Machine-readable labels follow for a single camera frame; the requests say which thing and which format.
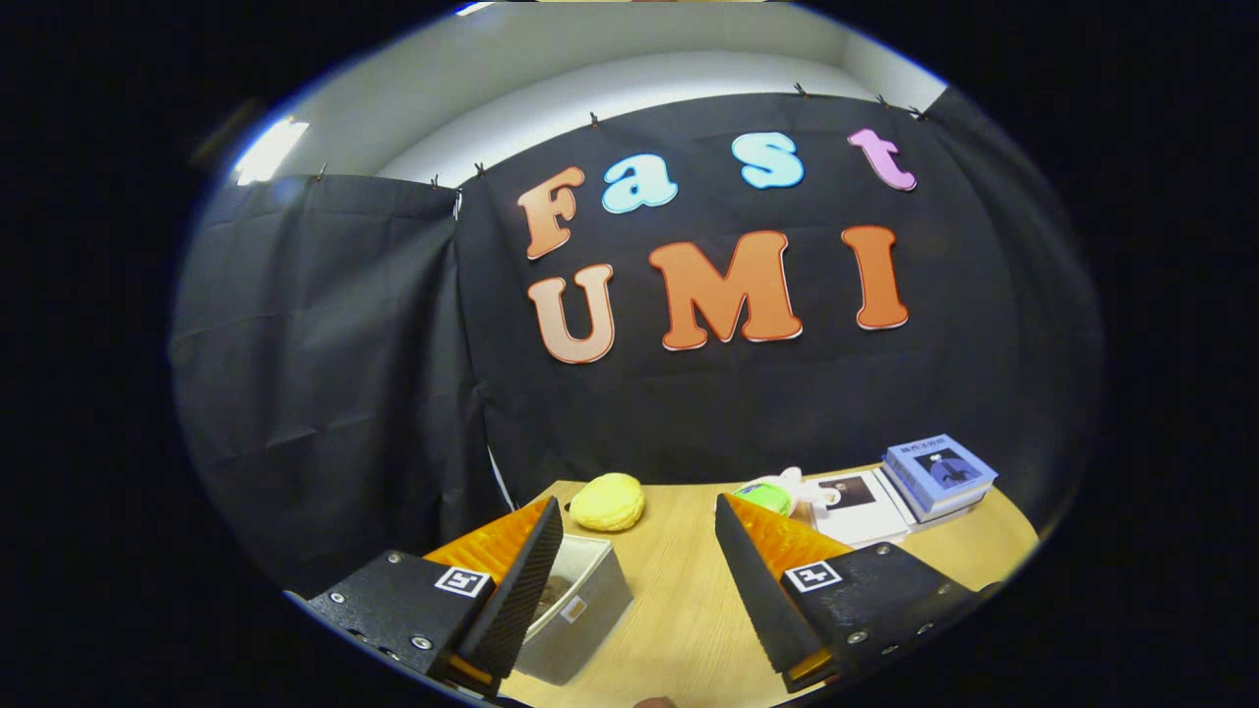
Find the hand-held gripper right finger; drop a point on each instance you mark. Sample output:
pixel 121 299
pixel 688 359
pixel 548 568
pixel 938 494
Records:
pixel 762 600

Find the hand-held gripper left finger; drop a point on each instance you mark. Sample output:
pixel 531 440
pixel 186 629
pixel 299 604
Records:
pixel 521 600

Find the brown fuzzy shoe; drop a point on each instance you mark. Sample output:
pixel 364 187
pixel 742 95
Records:
pixel 553 595

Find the grey fabric storage box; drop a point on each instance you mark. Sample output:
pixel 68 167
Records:
pixel 580 639

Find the green and pink plush toy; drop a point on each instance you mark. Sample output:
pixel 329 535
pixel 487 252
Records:
pixel 767 495

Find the white book with dark photo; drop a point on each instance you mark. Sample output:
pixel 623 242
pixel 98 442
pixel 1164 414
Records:
pixel 866 521

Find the yellow ribbed bread toy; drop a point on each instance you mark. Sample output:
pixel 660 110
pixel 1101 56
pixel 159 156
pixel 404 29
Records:
pixel 608 501

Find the dark blue cover book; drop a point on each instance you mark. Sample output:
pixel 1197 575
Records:
pixel 954 513

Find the ceiling light panel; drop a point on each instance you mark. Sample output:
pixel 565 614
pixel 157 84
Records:
pixel 474 7
pixel 270 149

